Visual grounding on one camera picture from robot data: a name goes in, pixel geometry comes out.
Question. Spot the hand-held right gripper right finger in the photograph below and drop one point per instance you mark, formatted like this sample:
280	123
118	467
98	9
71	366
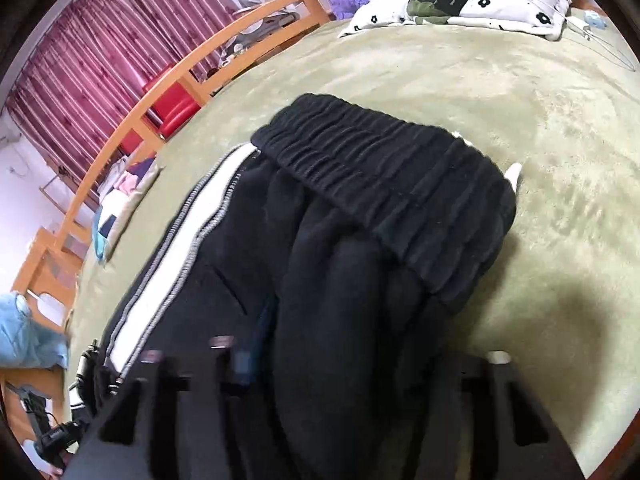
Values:
480	390

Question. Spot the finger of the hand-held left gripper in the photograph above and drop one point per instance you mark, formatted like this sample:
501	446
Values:
92	375

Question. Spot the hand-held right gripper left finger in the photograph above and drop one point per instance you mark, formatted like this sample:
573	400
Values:
242	367

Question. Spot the black pants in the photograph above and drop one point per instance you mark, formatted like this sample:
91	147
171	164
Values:
375	200

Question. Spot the light blue fluffy towel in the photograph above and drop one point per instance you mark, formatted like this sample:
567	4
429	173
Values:
30	330

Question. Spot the geometric patterned pillow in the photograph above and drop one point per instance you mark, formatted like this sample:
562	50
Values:
120	195

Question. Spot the red chair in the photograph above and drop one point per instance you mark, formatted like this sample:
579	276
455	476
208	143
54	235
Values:
175	107
140	141

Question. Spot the green fleece blanket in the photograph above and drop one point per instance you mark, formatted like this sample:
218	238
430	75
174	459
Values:
550	160

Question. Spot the red striped curtain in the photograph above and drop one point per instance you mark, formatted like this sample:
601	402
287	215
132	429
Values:
100	60

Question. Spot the pile of bags and papers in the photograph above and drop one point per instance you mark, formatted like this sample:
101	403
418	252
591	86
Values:
260	30

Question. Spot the white floral pillow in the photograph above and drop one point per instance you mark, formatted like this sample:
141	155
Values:
500	10

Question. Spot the small light blue trinket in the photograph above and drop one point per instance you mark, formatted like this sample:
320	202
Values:
595	20

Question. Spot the wooden bed frame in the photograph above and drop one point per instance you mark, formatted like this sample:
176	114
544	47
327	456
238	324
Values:
37	255

